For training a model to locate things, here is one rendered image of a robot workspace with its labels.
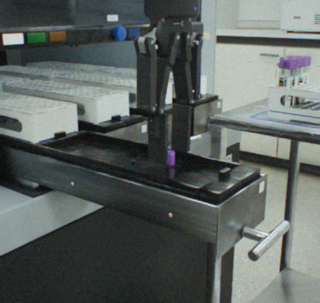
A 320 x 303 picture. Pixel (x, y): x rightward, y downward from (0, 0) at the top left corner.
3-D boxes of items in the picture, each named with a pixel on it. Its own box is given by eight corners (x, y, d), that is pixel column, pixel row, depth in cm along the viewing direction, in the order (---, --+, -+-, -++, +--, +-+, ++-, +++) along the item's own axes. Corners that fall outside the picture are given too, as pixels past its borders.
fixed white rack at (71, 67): (26, 83, 144) (25, 63, 142) (51, 79, 151) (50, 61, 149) (92, 92, 127) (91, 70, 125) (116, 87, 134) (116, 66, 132)
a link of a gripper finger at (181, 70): (161, 33, 63) (166, 30, 63) (173, 105, 68) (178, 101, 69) (184, 34, 60) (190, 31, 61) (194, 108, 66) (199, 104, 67)
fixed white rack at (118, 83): (55, 101, 114) (53, 76, 112) (83, 95, 121) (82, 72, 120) (146, 116, 97) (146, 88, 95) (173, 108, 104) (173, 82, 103)
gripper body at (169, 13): (168, -12, 65) (166, 53, 68) (129, -14, 58) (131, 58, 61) (212, -12, 61) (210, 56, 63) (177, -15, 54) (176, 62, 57)
